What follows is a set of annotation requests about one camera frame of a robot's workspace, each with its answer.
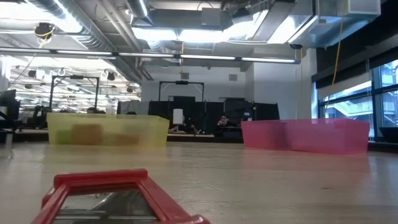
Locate red charger block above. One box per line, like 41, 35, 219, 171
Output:
113, 133, 141, 146

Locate black partition screens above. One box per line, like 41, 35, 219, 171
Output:
116, 98, 280, 138

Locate yellow translucent plastic bin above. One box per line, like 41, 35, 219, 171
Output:
46, 112, 170, 147

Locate linear ceiling light fixture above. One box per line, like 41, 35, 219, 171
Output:
0, 46, 302, 65

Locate pink translucent plastic bin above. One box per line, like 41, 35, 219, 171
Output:
241, 118, 371, 155

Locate red digital clock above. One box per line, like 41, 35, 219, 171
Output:
30, 169, 211, 224

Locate black rig frame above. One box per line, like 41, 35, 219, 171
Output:
158, 80, 205, 102
48, 74, 101, 113

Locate silver round air duct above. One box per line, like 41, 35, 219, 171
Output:
27, 0, 155, 82

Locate yellow hanging cord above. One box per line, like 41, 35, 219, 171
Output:
331, 0, 348, 85

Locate silver rectangular air duct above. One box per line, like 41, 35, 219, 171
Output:
223, 0, 382, 49

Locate black cable reel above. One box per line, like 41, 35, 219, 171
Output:
33, 21, 56, 40

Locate dark window frame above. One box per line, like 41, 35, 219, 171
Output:
317, 58, 398, 142

